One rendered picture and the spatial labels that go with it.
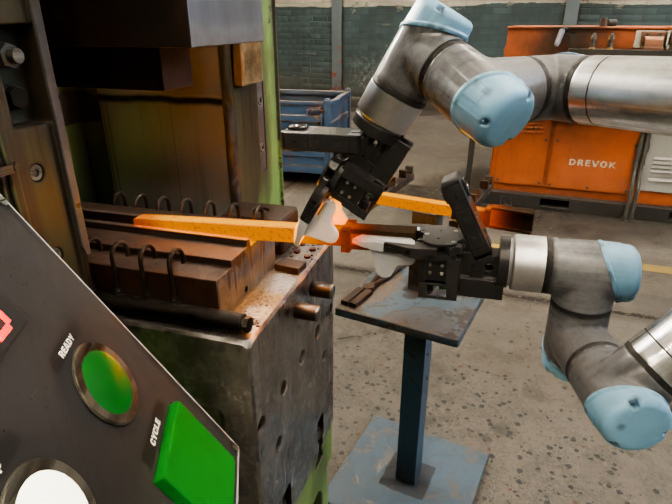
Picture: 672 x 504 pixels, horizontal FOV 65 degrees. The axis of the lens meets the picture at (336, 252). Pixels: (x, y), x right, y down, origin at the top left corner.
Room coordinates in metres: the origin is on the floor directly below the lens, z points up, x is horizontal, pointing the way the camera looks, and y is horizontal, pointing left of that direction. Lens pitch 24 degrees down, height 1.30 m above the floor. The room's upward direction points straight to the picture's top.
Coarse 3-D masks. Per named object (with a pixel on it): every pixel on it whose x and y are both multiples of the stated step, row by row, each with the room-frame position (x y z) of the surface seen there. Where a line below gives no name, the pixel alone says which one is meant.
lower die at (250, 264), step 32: (96, 224) 0.79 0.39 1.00; (128, 224) 0.78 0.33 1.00; (96, 256) 0.71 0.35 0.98; (128, 256) 0.71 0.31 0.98; (160, 256) 0.70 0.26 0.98; (192, 256) 0.69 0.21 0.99; (224, 256) 0.68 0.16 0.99; (256, 256) 0.75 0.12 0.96; (96, 288) 0.68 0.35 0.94; (128, 288) 0.67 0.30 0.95; (160, 288) 0.65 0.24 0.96; (192, 288) 0.64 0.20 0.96; (224, 288) 0.64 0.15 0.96
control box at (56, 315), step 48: (0, 240) 0.29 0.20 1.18; (0, 288) 0.26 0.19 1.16; (48, 288) 0.29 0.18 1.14; (48, 336) 0.26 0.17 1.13; (96, 336) 0.30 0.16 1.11; (0, 384) 0.21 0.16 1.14; (48, 384) 0.23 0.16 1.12; (144, 384) 0.30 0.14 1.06; (0, 432) 0.19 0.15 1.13; (48, 432) 0.21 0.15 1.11; (96, 432) 0.23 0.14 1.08; (144, 432) 0.27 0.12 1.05; (0, 480) 0.17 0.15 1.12; (96, 480) 0.21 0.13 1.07; (144, 480) 0.23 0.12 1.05
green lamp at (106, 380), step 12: (84, 360) 0.27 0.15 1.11; (96, 360) 0.28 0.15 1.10; (108, 360) 0.28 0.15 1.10; (84, 372) 0.26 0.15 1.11; (96, 372) 0.27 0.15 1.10; (108, 372) 0.27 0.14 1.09; (120, 372) 0.29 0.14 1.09; (96, 384) 0.26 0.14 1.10; (108, 384) 0.27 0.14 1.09; (120, 384) 0.28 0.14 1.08; (96, 396) 0.25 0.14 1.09; (108, 396) 0.26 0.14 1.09; (120, 396) 0.27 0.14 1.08; (132, 396) 0.28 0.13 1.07; (108, 408) 0.25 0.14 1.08; (120, 408) 0.26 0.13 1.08
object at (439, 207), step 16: (384, 192) 1.13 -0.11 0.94; (416, 208) 1.07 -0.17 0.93; (432, 208) 1.05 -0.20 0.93; (448, 208) 1.04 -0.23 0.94; (480, 208) 1.02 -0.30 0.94; (496, 208) 0.99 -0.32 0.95; (512, 208) 0.99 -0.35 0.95; (496, 224) 1.00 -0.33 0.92; (512, 224) 0.98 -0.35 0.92; (528, 224) 0.97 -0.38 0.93
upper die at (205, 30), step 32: (64, 0) 0.67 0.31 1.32; (96, 0) 0.66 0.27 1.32; (128, 0) 0.65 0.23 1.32; (160, 0) 0.63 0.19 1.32; (192, 0) 0.64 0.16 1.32; (224, 0) 0.71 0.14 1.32; (256, 0) 0.80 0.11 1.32; (64, 32) 0.67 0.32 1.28; (96, 32) 0.66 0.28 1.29; (128, 32) 0.65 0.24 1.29; (160, 32) 0.64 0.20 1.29; (192, 32) 0.63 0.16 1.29; (224, 32) 0.70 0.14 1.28; (256, 32) 0.79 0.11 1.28
